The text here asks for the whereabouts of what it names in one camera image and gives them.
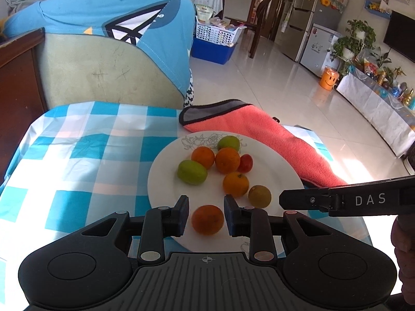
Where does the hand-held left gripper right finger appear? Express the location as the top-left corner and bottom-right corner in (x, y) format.
(224, 194), (334, 263)

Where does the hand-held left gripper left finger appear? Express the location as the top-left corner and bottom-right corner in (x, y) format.
(79, 195), (190, 264)

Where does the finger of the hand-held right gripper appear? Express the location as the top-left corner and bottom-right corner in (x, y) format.
(279, 185), (331, 213)

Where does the orange mandarin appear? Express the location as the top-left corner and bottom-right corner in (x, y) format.
(215, 147), (241, 174)
(191, 146), (216, 169)
(191, 205), (225, 235)
(223, 172), (250, 198)

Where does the white floral plate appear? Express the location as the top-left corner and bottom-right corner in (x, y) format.
(147, 131), (305, 253)

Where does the brown kiwi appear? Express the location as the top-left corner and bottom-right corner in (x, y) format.
(248, 185), (272, 209)

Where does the green jujube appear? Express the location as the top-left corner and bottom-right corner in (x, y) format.
(217, 135), (241, 152)
(177, 160), (208, 186)

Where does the red cherry tomato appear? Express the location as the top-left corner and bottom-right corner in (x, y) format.
(238, 154), (254, 173)

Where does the person's right hand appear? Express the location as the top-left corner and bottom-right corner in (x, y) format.
(391, 214), (415, 299)

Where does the pink towel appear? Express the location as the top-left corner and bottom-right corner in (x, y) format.
(179, 99), (349, 189)

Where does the low cabinet with white cloth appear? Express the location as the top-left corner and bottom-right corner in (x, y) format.
(335, 68), (415, 158)

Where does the blue white checked tablecloth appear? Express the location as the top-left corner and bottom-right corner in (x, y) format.
(0, 101), (373, 305)

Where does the orange smiley bucket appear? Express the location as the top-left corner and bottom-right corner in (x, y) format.
(319, 66), (340, 90)

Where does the houndstooth sofa cover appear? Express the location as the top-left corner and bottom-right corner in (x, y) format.
(183, 69), (195, 107)

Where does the small white freezer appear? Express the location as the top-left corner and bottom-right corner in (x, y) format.
(300, 23), (342, 78)

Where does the potted green plant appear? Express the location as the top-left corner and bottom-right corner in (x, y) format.
(327, 36), (360, 75)
(347, 19), (377, 47)

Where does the blue plastic bin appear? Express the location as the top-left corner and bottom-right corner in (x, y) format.
(191, 37), (237, 65)

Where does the pale green sofa armrest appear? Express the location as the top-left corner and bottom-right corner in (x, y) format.
(35, 27), (190, 111)

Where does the black television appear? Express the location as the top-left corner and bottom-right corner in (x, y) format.
(383, 10), (415, 54)

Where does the silver refrigerator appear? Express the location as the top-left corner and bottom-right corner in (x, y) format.
(275, 0), (325, 62)

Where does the white plastic basket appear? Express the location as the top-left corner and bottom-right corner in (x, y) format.
(195, 16), (247, 45)

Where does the dark wooden chair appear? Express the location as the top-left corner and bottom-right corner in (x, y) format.
(225, 0), (276, 59)

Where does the white green bag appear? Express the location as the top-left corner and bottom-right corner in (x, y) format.
(195, 3), (215, 25)

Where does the dark wooden headboard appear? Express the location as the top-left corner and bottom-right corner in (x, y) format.
(0, 27), (49, 179)

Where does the blue printed cloth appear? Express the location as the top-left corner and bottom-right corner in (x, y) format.
(3, 0), (194, 99)

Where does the blue wall shelf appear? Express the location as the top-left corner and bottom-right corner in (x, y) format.
(363, 0), (393, 18)

